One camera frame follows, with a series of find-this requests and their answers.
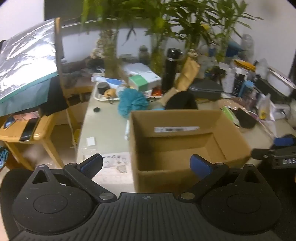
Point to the black thermos bottle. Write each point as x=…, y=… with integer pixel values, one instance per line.
x=170, y=69

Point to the tall white carton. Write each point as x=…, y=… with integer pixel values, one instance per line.
x=229, y=78

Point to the black cylinder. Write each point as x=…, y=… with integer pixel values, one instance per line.
x=103, y=87

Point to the brown paper bag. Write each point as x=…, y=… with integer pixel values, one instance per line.
x=189, y=71

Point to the metal carabiner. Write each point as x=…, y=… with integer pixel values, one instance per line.
x=111, y=100

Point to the teal bath pouf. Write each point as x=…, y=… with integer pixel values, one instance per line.
x=133, y=102

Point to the glass jar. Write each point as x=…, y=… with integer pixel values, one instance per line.
x=143, y=54

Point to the white container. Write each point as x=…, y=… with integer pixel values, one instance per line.
x=281, y=77

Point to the wicker basket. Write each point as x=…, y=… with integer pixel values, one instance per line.
x=231, y=102

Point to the clear plastic bag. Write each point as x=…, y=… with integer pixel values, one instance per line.
x=265, y=106

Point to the white and blue bottle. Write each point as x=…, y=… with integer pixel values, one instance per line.
x=111, y=81

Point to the large white box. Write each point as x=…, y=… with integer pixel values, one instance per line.
x=138, y=68

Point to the black smartphone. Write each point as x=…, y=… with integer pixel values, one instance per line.
x=29, y=129

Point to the cardboard box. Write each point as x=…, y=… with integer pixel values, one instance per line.
x=175, y=153

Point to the red packet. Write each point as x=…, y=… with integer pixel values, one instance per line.
x=156, y=92

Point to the blue box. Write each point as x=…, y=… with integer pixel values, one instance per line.
x=245, y=89

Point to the wooden side table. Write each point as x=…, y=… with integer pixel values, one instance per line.
x=44, y=129

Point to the silver foil bag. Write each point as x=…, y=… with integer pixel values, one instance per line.
x=25, y=62

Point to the tan leather pouch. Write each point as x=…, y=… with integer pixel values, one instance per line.
x=109, y=93

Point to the black box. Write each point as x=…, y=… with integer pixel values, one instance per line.
x=238, y=84

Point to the dark green round disc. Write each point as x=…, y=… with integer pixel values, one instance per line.
x=97, y=109

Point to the grey zip case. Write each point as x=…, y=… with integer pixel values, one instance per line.
x=205, y=89

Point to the small white card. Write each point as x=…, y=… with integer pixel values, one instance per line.
x=91, y=141

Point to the yellow bag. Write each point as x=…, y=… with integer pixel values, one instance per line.
x=244, y=64

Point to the white tray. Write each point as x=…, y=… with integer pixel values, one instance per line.
x=100, y=97

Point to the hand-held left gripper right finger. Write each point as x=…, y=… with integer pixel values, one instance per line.
x=199, y=165

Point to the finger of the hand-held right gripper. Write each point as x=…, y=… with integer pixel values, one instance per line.
x=260, y=153
x=283, y=141

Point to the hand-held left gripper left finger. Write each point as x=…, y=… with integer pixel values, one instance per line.
x=92, y=165

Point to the green packet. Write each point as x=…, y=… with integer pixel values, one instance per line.
x=229, y=113
x=234, y=119

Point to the blue smartphone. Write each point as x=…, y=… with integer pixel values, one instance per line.
x=8, y=122

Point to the printed paper sheet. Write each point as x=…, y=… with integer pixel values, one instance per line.
x=113, y=162

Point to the black sponge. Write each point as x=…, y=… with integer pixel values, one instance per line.
x=246, y=118

